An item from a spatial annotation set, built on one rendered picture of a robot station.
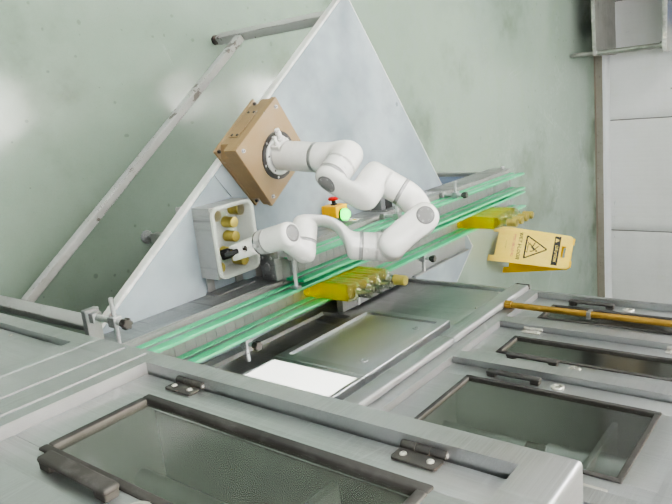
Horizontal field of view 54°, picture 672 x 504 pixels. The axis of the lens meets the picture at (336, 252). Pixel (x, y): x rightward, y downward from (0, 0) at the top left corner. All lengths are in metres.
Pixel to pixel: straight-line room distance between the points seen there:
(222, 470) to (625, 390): 1.20
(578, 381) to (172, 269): 1.17
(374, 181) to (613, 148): 6.01
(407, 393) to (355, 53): 1.43
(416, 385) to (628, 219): 6.22
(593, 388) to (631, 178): 6.05
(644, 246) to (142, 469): 7.30
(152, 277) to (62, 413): 0.96
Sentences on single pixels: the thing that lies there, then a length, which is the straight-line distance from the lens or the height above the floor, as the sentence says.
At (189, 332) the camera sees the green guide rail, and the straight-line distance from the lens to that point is 1.84.
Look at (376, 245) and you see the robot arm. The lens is 1.91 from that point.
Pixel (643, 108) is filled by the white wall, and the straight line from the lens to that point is 7.68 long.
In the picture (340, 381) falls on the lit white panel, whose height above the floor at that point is 1.28.
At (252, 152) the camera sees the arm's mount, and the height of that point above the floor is 0.85.
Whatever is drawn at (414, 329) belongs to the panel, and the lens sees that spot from 2.13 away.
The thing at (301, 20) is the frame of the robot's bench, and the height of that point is 0.55.
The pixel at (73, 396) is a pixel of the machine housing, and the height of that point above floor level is 1.43.
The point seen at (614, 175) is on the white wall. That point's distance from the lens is 7.83.
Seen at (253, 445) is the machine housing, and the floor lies 1.76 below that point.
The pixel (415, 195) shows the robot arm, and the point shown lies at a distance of 1.96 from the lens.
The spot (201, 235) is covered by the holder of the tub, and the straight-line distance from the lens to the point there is 2.04.
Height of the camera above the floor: 2.34
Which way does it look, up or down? 38 degrees down
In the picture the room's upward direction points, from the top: 95 degrees clockwise
